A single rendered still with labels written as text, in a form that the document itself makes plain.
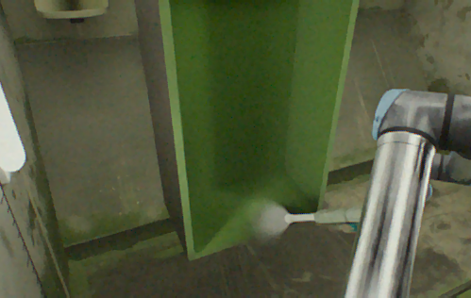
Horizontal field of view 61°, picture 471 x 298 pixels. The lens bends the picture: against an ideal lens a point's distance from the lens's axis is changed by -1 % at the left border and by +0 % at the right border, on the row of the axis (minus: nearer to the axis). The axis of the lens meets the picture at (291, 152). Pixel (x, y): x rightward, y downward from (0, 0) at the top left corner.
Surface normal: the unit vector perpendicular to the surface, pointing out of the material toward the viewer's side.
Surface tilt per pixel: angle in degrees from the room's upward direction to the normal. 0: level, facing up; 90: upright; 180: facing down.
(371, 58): 57
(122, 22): 90
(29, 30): 90
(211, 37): 102
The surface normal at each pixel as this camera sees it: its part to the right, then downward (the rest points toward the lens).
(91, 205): 0.38, -0.16
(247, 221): -0.40, -0.14
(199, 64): 0.48, 0.55
